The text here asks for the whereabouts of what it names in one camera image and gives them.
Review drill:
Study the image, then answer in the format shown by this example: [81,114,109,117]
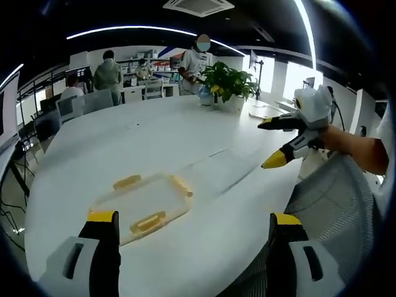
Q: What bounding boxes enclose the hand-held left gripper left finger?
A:
[39,209,122,297]

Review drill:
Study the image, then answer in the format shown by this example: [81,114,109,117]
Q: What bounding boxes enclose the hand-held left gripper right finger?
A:
[267,212,346,297]

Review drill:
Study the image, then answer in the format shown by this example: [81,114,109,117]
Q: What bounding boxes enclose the papers on table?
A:
[248,104,281,120]

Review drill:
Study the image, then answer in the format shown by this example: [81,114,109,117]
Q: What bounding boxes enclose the grey mesh office chair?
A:
[228,152,382,297]

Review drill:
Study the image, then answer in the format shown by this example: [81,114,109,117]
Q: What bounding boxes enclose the clear container lid yellow clips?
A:
[88,173,196,247]

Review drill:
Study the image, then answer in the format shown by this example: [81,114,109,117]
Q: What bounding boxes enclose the green potted plant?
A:
[200,61,260,116]

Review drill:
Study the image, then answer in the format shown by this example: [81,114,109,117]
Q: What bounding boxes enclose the blue object beside plant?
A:
[197,84,215,106]

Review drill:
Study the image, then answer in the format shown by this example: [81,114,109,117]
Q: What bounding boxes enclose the person's white shirt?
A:
[374,101,396,217]

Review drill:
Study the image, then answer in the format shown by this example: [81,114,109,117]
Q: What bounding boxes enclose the ceiling air vent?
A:
[162,0,228,18]

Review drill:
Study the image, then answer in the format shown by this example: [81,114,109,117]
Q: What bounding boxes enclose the white display board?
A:
[0,70,20,140]

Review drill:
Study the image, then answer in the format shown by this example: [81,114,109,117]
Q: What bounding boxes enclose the black computer monitor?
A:
[64,66,93,91]

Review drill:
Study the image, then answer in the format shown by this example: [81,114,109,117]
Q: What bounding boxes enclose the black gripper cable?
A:
[329,92,348,132]

